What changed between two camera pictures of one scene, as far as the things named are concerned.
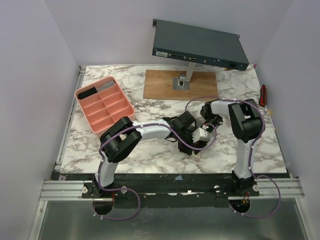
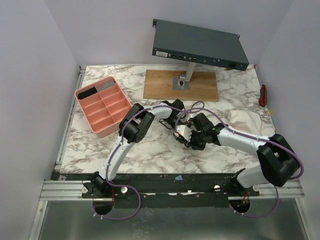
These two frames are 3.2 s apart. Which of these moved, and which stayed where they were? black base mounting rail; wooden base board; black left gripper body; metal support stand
Moved: black left gripper body
Stayed: metal support stand; black base mounting rail; wooden base board
